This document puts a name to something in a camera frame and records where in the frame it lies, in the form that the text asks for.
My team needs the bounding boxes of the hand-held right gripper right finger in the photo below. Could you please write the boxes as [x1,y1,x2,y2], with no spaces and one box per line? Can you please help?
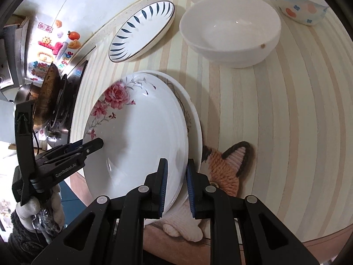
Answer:
[186,159,322,265]

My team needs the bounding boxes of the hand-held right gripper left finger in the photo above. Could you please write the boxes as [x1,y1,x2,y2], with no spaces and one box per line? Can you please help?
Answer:
[32,158,169,265]

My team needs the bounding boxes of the crocheted fox mat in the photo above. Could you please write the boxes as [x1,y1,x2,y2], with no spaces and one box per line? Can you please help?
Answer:
[163,141,255,242]

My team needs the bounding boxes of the black gas stove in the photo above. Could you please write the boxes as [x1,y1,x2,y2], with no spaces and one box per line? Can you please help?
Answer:
[47,60,89,147]

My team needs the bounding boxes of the white plate with brown lines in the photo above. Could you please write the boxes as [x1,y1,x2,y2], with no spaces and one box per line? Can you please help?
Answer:
[141,70,203,219]

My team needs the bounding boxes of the striped tablecloth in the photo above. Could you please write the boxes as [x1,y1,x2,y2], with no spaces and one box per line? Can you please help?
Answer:
[69,0,351,256]

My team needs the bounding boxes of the steel pot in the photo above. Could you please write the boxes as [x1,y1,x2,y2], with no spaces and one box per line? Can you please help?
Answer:
[13,84,38,109]

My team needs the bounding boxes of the person's left forearm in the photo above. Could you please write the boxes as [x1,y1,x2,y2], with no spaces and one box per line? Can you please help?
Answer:
[8,210,54,265]

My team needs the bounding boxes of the blue leaf pattern plate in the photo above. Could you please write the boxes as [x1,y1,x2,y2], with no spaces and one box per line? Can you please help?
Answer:
[108,0,176,62]

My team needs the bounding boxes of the pink floral white plate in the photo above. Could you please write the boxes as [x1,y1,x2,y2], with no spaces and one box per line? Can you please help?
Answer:
[83,72,190,225]

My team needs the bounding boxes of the dark wok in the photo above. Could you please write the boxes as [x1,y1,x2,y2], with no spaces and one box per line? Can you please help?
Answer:
[32,62,63,132]

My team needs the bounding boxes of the grey range hood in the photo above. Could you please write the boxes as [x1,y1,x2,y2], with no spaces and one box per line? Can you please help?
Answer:
[0,16,31,89]

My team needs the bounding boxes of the plain white bowl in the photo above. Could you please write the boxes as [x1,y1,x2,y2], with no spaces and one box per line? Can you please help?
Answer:
[179,0,282,68]

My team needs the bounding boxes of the polka dot bowl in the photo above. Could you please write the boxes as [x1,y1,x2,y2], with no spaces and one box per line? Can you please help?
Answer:
[265,0,329,26]

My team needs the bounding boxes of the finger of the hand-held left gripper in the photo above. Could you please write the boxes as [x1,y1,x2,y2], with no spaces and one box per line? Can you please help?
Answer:
[41,137,104,169]
[35,140,83,161]

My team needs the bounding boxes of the person's left hand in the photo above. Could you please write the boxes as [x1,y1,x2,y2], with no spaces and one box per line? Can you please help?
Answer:
[16,184,66,233]

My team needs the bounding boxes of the colourful wall stickers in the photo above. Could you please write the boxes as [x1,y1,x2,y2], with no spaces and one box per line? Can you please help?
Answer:
[28,19,82,79]

